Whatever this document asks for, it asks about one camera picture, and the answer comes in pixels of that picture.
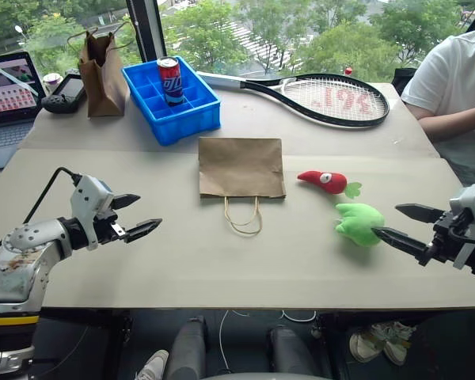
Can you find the flat brown paper bag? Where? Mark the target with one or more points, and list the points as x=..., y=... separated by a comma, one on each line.
x=241, y=168

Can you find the black handheld game console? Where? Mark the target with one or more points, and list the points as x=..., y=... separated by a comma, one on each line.
x=65, y=95

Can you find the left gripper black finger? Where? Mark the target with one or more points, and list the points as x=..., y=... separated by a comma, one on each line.
x=123, y=200
x=140, y=229

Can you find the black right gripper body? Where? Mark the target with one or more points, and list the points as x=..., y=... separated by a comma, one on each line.
x=445, y=237

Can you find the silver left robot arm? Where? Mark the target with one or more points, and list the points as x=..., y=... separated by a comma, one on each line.
x=20, y=257

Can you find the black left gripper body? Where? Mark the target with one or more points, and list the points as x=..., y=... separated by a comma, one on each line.
x=107, y=227

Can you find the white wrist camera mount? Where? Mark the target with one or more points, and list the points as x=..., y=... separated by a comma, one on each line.
x=89, y=198
x=473, y=202

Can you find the red and green plush toy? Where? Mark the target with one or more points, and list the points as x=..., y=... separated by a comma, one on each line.
x=360, y=221

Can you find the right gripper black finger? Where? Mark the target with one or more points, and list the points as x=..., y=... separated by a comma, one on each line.
x=419, y=213
x=401, y=240

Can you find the white sneakers pair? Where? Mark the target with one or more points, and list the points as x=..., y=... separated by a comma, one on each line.
x=384, y=340

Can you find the black chair back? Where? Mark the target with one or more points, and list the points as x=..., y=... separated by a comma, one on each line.
x=403, y=81

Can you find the black window frame post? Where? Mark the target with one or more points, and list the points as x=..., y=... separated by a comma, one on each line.
x=146, y=27

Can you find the small cup with purple lid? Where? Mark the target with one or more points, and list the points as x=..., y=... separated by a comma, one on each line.
x=52, y=81

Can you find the black and white tennis racket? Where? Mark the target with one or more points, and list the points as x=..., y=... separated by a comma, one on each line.
x=340, y=99

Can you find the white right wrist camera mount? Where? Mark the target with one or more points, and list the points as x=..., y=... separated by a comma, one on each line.
x=473, y=202

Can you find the silver laptop computer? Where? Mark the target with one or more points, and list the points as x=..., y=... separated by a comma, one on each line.
x=8, y=111

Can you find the red and blue soda can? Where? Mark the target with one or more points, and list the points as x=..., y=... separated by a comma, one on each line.
x=171, y=81

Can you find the small red object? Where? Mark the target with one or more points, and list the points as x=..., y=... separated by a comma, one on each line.
x=348, y=71

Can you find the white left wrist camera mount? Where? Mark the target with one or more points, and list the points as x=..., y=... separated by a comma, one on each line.
x=89, y=198

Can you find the person's bare forearm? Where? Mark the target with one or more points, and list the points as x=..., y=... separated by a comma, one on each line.
x=455, y=127

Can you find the red plush chili pepper toy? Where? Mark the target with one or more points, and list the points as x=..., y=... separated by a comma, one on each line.
x=324, y=181

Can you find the person in white t-shirt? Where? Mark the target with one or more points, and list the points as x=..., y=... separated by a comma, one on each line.
x=459, y=75

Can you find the grey white sneaker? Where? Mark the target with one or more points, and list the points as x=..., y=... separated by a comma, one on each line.
x=152, y=366

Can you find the blue plastic divided crate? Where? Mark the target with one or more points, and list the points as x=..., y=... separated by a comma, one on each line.
x=194, y=118

